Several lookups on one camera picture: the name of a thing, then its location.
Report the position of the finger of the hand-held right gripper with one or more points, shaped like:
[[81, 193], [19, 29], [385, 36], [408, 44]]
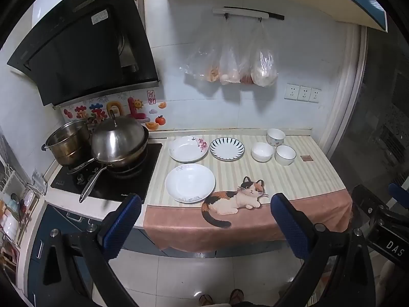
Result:
[[398, 192], [367, 200]]

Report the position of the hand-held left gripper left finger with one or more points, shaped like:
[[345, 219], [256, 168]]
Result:
[[123, 224]]

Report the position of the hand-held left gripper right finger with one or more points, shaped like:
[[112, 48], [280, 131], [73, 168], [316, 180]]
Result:
[[289, 227]]

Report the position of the white bowl with black rim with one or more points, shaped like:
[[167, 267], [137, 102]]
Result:
[[285, 155]]

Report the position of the plain white bowl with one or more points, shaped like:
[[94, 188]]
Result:
[[262, 152]]

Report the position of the black glass cooktop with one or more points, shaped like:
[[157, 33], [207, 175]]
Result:
[[134, 184]]

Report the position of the striped cat-printed cloth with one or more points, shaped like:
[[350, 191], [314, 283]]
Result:
[[287, 182]]

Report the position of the steel frying pan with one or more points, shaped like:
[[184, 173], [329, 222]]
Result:
[[92, 184]]

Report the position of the steel wok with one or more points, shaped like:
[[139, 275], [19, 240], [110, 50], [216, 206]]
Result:
[[140, 153]]

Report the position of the blue base cabinet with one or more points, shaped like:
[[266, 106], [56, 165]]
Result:
[[51, 214]]

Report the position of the glass sliding door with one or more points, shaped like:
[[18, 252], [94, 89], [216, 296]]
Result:
[[377, 118]]

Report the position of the white plate with faint print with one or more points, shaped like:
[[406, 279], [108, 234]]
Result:
[[190, 182]]

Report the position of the steel domed pot lid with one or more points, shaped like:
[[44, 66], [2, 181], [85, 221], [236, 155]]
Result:
[[116, 139]]

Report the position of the person's right foot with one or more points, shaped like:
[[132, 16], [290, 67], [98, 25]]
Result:
[[236, 295]]

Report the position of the person's foot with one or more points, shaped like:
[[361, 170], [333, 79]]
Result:
[[206, 300], [236, 295]]

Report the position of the white bowl with coloured hearts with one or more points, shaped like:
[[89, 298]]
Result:
[[275, 136]]

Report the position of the steel stockpot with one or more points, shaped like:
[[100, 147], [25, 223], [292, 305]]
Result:
[[68, 144]]

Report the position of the white floral plate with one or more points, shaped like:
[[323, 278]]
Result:
[[187, 150]]

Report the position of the white blue-striped plate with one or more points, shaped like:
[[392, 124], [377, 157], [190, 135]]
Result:
[[227, 148]]

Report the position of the person's left foot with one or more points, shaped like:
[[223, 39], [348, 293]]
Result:
[[206, 300]]

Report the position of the clear plastic food bag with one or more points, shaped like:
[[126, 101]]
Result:
[[263, 67], [230, 67], [204, 60], [246, 75]]

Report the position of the black range hood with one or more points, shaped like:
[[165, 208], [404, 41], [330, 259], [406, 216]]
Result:
[[80, 48]]

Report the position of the white wall socket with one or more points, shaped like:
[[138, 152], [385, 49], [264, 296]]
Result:
[[304, 93], [291, 91], [315, 95]]

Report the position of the white wall hook rail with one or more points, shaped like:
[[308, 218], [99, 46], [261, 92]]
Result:
[[242, 11]]

